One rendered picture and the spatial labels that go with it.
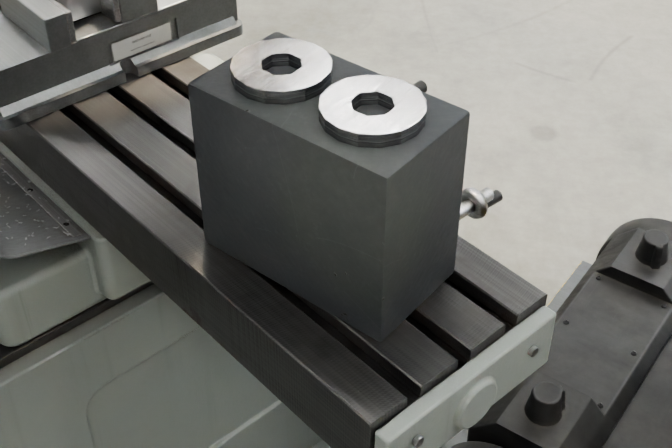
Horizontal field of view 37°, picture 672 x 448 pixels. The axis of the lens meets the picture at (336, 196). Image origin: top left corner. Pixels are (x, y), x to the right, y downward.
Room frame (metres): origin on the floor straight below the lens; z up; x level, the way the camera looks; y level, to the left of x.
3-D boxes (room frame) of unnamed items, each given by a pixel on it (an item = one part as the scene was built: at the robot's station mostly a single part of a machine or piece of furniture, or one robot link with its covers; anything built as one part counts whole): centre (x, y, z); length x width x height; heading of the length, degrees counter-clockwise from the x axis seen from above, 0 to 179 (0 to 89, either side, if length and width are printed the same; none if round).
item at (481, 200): (1.28, -0.20, 0.52); 0.22 x 0.06 x 0.06; 132
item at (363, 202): (0.72, 0.01, 1.04); 0.22 x 0.12 x 0.20; 51
